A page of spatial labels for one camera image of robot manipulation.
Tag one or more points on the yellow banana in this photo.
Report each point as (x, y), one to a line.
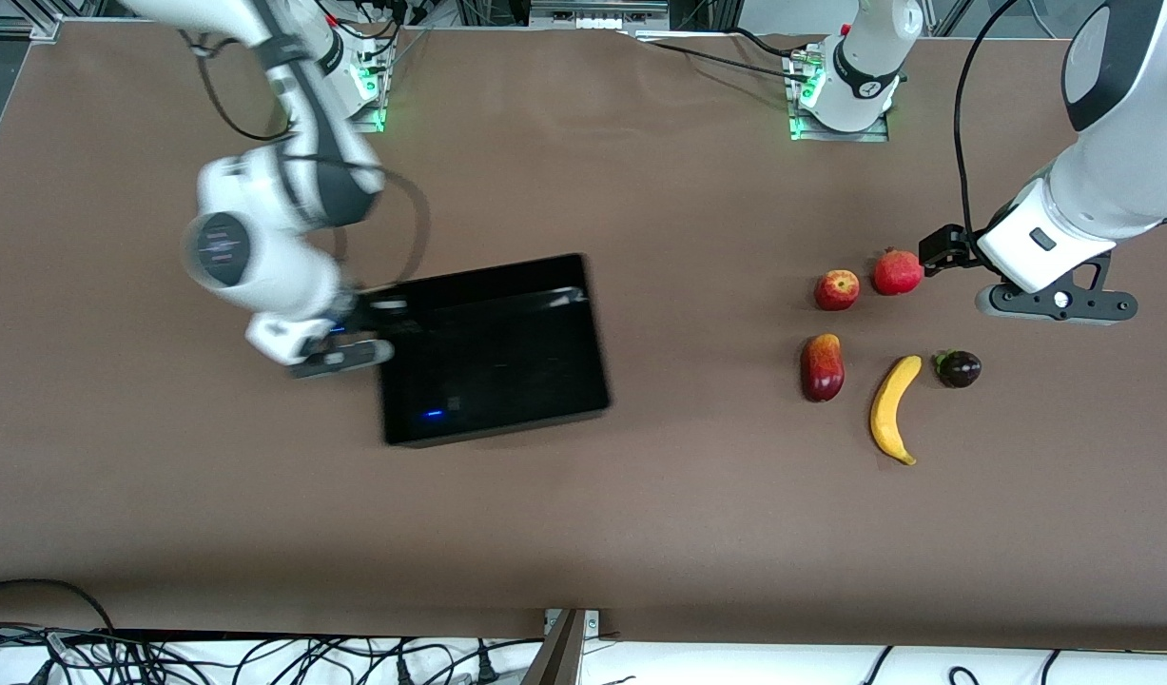
(889, 419)

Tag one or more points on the small metal bracket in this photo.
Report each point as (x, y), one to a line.
(591, 621)

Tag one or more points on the red apple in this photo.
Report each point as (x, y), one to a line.
(837, 290)

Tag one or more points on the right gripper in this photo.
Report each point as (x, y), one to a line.
(366, 309)

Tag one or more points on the dark purple eggplant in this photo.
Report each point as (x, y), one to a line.
(960, 369)

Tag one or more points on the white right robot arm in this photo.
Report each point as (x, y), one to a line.
(260, 276)

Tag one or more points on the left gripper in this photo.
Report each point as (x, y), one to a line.
(946, 246)

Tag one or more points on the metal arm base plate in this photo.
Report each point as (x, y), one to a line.
(868, 136)
(374, 121)

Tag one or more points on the red yellow mango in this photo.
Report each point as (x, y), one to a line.
(822, 369)

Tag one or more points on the red pomegranate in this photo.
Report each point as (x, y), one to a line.
(898, 273)

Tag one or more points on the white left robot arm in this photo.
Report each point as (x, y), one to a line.
(1125, 181)

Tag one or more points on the black plastic box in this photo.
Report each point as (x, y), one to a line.
(507, 362)

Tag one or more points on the white power strip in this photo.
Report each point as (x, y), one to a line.
(597, 19)

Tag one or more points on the dark metal beam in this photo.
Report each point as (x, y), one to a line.
(554, 661)

